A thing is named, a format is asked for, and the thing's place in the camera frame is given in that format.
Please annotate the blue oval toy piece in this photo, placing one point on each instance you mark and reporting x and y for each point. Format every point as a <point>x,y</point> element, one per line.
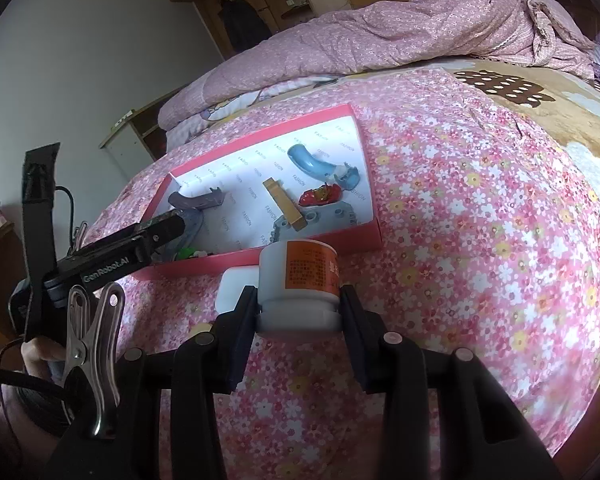
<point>192,232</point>

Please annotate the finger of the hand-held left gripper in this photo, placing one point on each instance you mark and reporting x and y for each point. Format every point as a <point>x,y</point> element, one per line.
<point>160,235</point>

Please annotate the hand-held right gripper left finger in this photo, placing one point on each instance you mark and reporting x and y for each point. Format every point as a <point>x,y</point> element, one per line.
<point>242,320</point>

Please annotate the dark hanging coat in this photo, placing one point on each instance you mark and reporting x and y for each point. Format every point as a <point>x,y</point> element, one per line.
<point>245,25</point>

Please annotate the pink floral bedspread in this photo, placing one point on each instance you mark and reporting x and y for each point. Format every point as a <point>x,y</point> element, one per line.
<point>480,260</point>

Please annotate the grey studded toy plate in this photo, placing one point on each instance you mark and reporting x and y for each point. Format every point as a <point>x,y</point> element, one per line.
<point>325,220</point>

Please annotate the pale blue toy piece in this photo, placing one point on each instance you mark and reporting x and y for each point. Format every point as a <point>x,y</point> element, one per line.
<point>347,177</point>

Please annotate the red toy car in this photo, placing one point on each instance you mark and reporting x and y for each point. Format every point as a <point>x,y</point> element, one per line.
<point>320,195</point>

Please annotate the wooden block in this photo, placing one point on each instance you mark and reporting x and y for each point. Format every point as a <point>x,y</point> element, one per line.
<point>282,205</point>

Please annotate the shallow red cardboard box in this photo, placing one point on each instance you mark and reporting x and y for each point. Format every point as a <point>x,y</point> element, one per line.
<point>240,180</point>

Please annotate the white jar orange label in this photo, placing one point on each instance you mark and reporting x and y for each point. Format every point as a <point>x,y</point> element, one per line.
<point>300,285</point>

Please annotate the pink quilt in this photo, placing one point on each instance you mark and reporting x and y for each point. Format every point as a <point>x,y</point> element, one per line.
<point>405,30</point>

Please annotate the blue curved toy track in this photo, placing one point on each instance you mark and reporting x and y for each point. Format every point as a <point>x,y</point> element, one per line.
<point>307,162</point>

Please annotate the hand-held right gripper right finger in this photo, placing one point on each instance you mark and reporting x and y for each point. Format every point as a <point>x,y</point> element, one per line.
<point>352,325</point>

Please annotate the cartoon printed blanket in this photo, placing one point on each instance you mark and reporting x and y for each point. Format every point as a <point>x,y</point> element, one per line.
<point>555,110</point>

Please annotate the white charger cube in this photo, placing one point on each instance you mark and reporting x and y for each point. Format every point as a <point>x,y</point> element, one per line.
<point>237,290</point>

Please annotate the metal spring clip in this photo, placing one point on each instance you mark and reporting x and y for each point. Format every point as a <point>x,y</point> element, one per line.
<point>92,350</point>

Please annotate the purple curved toy track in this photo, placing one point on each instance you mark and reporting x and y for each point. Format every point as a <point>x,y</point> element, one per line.
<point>195,200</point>

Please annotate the green toy piece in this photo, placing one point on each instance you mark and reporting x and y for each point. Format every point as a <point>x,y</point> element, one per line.
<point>187,252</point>

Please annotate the person's left hand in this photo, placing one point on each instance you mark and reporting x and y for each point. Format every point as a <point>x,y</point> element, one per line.
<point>40,351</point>

